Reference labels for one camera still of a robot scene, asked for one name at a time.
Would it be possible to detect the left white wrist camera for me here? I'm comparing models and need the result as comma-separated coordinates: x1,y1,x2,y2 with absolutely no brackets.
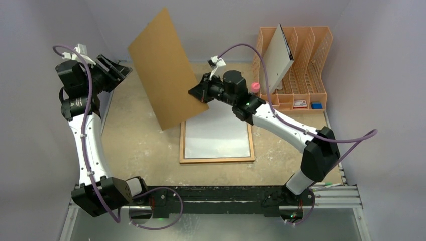
63,43,95,65

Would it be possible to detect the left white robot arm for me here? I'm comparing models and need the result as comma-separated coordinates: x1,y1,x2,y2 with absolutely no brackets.
55,53,150,217

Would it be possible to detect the plant photo print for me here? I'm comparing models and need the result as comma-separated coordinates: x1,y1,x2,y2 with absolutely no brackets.
184,100,250,159

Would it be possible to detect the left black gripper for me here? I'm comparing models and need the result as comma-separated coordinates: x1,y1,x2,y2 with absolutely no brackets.
84,55,132,95

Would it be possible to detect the orange file organizer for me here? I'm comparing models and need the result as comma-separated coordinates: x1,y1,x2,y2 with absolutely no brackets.
271,26,333,114

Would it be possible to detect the wooden picture frame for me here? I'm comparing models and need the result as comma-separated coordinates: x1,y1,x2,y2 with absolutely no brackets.
179,122,255,164

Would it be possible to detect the brown backing board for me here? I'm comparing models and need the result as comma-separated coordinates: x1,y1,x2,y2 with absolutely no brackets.
128,8,209,130

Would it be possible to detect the green tipped pen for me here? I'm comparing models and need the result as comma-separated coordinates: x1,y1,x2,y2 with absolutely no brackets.
312,182,333,187

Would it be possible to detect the blue small box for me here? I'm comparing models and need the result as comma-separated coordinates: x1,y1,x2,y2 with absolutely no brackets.
311,102,323,109

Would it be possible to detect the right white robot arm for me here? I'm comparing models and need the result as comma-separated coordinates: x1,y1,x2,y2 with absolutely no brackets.
188,70,341,204

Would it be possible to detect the white board in organizer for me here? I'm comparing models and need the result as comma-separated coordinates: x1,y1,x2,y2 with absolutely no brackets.
259,23,294,94

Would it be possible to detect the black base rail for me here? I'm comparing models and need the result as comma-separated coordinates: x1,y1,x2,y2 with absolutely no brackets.
129,185,314,220

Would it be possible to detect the pink capped bottle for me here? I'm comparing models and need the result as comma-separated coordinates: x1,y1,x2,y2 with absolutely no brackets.
250,82,260,96

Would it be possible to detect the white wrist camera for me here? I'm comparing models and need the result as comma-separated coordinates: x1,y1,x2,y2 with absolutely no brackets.
63,43,95,65
207,55,226,80

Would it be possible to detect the red white small box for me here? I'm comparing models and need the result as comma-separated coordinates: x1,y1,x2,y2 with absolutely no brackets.
293,100,308,109

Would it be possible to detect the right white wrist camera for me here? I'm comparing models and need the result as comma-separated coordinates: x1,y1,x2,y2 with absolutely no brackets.
207,55,226,80

